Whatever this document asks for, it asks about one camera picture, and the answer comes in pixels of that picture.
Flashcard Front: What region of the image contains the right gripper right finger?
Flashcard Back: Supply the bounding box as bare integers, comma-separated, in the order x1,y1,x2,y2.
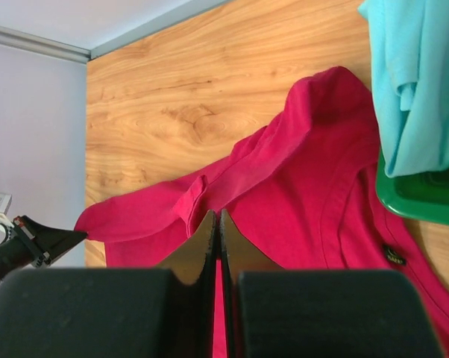
219,209,283,357

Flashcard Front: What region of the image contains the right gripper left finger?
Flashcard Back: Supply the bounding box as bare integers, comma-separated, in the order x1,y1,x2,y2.
157,210,217,357

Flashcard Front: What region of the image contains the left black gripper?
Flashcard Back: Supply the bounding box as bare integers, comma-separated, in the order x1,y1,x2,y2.
0,216,87,282

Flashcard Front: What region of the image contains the bright red t shirt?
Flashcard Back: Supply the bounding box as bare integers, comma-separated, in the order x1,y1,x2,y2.
75,66,449,357

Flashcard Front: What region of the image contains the green plastic bin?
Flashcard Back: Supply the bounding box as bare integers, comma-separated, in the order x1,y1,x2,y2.
376,156,449,226

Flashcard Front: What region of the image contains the light teal t shirt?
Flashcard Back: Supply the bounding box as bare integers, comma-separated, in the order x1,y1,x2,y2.
358,1,449,178

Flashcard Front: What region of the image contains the left aluminium corner post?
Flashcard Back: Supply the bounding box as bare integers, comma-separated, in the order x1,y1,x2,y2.
0,26,91,63

